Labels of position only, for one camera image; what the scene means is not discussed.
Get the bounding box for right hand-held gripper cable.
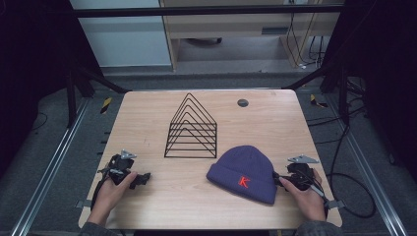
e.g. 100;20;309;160
303;169;330;218

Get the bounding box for white cabinet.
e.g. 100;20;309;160
69;0;173;69

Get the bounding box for person's right hand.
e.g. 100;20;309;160
278;168;328;222

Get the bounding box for grey metal table bracket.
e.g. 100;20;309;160
75;199;93;210
326;199;346;211

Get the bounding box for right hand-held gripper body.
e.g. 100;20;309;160
278;154;321;198

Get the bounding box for hand-held gripper cable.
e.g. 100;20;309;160
89;172;110;211
303;169;330;218

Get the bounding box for hanging black cables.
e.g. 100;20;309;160
285;12;327;70

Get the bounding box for person's left hand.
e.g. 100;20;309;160
86;170;139;227

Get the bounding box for black horizontal frame bar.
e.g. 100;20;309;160
72;3;344;19

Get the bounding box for light wooden desk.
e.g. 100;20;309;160
158;0;346;72

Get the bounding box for purple knitted beanie hat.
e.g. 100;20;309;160
206;145;278;206

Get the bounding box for black floor cable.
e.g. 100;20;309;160
306;104;378;219

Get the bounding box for aluminium floor rail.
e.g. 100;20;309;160
9;97;90;236
326;93;409;236

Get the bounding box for left hand-held gripper cable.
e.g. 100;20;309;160
89;172;110;211

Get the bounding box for yellow black striped tape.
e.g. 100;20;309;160
309;93;329;109
99;96;113;115

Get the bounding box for black frame post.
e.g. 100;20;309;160
280;62;351;126
64;64;132;130

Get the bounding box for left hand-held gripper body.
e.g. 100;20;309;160
97;148;139;187

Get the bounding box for black wire file rack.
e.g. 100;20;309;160
163;92;218;159

